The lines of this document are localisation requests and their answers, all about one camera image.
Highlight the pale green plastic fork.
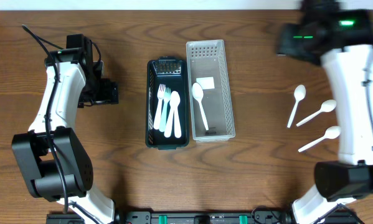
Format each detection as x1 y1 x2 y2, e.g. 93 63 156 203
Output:
159 87 171 132

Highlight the white plastic spoon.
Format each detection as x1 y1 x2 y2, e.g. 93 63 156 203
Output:
170 91 182 138

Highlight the black mounting rail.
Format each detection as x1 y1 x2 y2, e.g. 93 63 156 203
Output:
46 207 364 224

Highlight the white spoon of four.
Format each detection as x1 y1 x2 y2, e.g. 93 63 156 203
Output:
296 100 337 127
192 83 209 131
298 126 341 152
286 85 306 128

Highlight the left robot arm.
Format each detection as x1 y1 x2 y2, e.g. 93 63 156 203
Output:
12 34 118 223

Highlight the dark green plastic basket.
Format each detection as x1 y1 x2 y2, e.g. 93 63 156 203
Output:
145 57 189 150

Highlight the clear plastic basket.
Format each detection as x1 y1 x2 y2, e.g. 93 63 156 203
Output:
186 39 235 142

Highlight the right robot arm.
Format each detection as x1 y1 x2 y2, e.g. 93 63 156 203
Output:
276 1 373 223

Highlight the white plastic fork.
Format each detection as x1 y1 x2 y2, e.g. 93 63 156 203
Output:
164 107 174 138
153 84 166 129

